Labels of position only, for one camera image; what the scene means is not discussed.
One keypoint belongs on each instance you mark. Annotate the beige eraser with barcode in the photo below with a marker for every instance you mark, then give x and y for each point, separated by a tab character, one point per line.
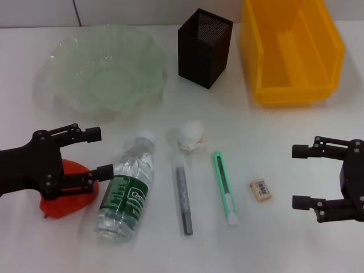
260	190

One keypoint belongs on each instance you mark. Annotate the black mesh pen holder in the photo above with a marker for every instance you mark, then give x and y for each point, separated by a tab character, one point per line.
199	62

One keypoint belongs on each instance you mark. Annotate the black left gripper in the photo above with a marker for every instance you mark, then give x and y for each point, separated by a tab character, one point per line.
37	165

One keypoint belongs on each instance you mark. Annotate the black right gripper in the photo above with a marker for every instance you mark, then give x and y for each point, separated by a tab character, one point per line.
354	182

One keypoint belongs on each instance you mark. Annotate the pale green glass fruit plate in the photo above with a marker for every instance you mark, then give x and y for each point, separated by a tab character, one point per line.
113	82

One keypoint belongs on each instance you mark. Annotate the white paper ball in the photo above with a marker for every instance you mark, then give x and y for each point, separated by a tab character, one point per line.
192	133

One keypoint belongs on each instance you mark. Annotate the yellow plastic bin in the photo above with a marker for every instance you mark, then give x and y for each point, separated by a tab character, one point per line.
301	57

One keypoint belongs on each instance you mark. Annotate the mint green utility knife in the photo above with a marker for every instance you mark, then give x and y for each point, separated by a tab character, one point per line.
226	187

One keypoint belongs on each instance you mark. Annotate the grey pencil lead tube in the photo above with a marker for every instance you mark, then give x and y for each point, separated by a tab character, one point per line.
183	193

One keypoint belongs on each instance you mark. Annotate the clear water bottle green label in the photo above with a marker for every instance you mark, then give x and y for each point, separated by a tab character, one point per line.
125	193

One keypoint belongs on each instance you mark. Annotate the red-orange fruit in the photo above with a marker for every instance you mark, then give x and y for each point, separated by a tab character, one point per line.
68	204

